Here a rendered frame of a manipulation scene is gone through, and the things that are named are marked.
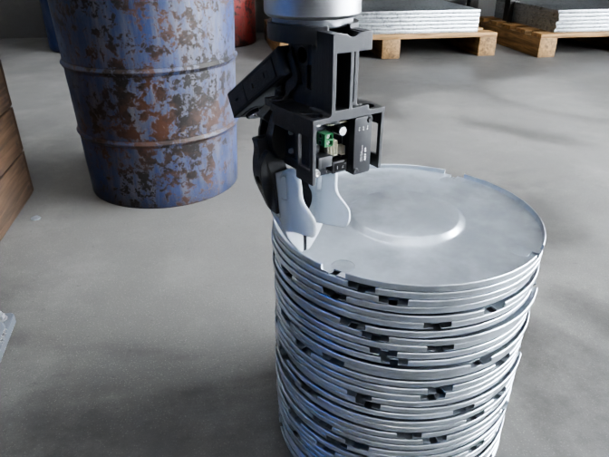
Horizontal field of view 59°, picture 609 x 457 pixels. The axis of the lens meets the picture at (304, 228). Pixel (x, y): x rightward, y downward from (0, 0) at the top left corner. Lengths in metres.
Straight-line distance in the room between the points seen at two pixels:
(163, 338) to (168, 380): 0.10
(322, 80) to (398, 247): 0.20
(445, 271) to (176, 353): 0.50
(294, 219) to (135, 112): 0.81
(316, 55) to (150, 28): 0.82
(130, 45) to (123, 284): 0.49
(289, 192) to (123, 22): 0.79
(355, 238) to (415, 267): 0.08
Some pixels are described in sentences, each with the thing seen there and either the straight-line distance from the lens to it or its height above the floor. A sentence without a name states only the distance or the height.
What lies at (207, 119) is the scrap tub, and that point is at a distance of 1.30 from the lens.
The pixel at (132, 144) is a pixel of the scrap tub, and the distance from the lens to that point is 1.29.
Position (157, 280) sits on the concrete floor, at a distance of 1.06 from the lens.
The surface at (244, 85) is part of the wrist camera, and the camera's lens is 0.51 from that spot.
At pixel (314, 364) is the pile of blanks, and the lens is 0.58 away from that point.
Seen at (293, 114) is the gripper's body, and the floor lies 0.45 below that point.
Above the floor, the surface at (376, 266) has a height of 0.30.
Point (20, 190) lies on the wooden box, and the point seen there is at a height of 0.04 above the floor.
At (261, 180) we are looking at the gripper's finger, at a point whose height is 0.38.
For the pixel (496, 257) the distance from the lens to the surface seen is 0.55.
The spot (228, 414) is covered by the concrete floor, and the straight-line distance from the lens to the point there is 0.78.
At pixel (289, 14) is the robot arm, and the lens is 0.42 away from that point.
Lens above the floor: 0.57
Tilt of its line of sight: 28 degrees down
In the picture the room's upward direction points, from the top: straight up
